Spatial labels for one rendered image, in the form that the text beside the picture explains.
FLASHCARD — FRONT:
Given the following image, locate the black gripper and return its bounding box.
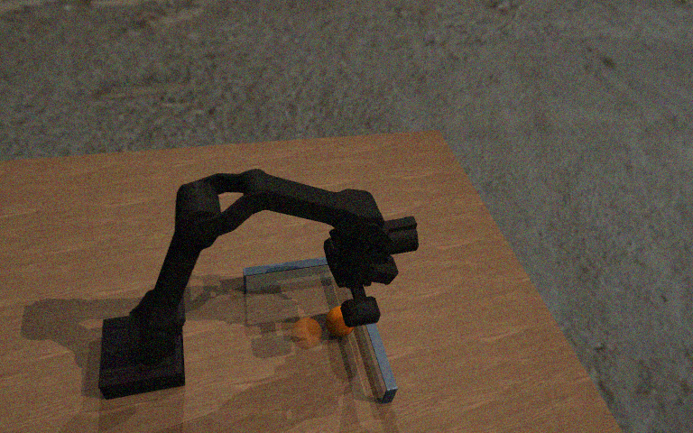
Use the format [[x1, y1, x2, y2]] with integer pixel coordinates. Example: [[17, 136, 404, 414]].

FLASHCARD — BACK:
[[323, 237, 381, 327]]

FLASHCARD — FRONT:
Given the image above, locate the clear l-shaped low wall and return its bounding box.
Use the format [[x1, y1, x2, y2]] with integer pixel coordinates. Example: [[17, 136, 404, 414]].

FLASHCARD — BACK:
[[245, 265, 386, 401]]

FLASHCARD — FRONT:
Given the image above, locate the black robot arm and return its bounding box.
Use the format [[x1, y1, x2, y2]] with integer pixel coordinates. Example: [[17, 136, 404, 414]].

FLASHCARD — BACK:
[[130, 169, 419, 373]]

